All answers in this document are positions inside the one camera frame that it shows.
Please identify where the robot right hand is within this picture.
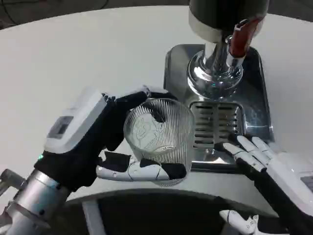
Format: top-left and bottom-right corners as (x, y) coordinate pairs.
(219, 136), (313, 235)

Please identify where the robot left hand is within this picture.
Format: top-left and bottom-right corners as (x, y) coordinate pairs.
(34, 84), (188, 194)

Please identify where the clear ribbed glass cup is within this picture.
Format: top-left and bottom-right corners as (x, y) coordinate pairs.
(123, 97), (196, 188)

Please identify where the steel drip tray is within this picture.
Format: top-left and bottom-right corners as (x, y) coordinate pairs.
(163, 44), (274, 174)

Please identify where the steel drip grid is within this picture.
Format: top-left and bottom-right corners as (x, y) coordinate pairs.
(189, 101), (245, 150)

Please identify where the steel drink dispenser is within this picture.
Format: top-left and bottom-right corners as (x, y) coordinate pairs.
(187, 0), (268, 101)

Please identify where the white frame strut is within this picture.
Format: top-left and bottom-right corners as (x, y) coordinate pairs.
(82, 200), (101, 235)

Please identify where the black cable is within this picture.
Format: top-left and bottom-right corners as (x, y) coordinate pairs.
(1, 0), (14, 24)

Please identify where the red tap handle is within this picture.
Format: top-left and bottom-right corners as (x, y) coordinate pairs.
(231, 17), (266, 58)

